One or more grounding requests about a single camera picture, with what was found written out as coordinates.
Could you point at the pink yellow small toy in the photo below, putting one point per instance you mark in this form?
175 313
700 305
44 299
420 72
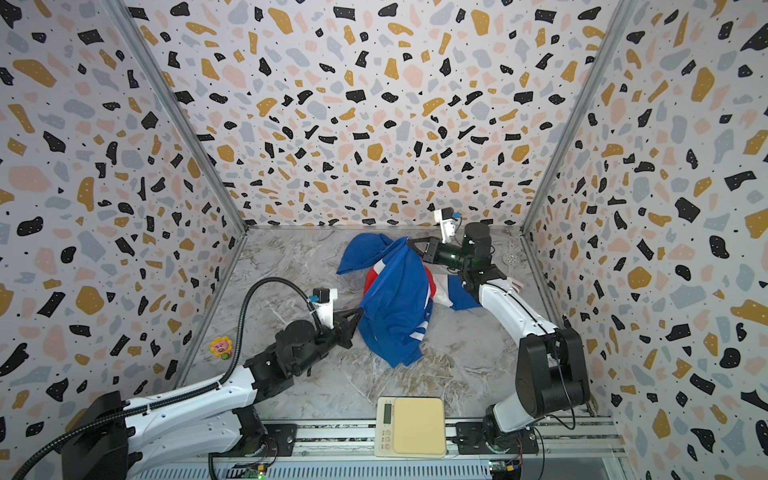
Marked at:
222 348

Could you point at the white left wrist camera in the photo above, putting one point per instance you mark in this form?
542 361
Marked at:
322 300

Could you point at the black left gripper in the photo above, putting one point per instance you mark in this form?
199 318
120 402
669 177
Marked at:
346 330

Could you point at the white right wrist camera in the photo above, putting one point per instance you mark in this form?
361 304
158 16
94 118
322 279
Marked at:
448 221

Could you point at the cream kitchen scale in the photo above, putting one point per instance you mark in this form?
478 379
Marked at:
410 427

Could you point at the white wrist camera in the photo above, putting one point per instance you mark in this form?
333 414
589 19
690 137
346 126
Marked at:
448 221
322 300

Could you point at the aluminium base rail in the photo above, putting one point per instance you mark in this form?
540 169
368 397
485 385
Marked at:
346 449

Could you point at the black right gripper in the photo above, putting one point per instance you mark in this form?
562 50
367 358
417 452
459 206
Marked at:
437 251

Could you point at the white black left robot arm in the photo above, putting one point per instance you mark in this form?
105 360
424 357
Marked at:
118 438

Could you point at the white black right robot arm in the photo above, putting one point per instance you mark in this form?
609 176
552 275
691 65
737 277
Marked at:
551 373

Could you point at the blue red white jacket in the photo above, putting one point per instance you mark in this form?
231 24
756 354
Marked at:
399 295

